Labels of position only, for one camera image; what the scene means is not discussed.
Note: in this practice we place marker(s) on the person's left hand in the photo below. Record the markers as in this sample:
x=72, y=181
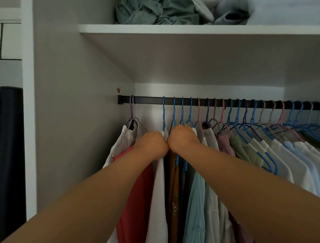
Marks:
x=152, y=145

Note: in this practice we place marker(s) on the person's right hand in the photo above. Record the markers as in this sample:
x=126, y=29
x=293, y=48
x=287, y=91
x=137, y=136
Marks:
x=183, y=139

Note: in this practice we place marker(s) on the row of coloured plastic hangers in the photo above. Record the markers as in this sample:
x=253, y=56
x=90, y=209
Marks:
x=237, y=115

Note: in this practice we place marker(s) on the white wardrobe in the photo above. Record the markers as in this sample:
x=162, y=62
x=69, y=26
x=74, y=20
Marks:
x=75, y=112

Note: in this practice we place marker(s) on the row of clothes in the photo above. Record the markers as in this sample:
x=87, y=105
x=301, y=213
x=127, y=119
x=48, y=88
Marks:
x=282, y=160

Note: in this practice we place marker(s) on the person's right forearm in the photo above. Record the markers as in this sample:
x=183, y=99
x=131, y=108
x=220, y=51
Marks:
x=257, y=195

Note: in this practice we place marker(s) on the person's left forearm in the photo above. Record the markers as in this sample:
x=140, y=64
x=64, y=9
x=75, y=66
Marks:
x=80, y=205

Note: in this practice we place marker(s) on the white wardrobe shelf board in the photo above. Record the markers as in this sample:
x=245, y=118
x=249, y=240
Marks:
x=200, y=57

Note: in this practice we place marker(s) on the crumpled green grey clothes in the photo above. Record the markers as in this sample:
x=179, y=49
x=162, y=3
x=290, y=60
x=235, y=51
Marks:
x=150, y=12

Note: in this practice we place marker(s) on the grey folded clothing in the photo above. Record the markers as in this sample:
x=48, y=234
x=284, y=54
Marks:
x=225, y=15

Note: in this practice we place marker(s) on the dark grey hanging garment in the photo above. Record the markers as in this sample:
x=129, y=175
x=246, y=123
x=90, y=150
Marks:
x=10, y=162

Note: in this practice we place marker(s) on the black framed door mirror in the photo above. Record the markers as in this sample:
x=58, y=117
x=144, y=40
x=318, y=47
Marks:
x=11, y=72

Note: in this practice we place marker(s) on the pale blue folded quilt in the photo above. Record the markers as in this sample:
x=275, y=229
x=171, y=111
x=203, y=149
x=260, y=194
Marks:
x=285, y=12

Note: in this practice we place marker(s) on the black closet rod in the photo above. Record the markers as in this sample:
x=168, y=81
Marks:
x=150, y=100

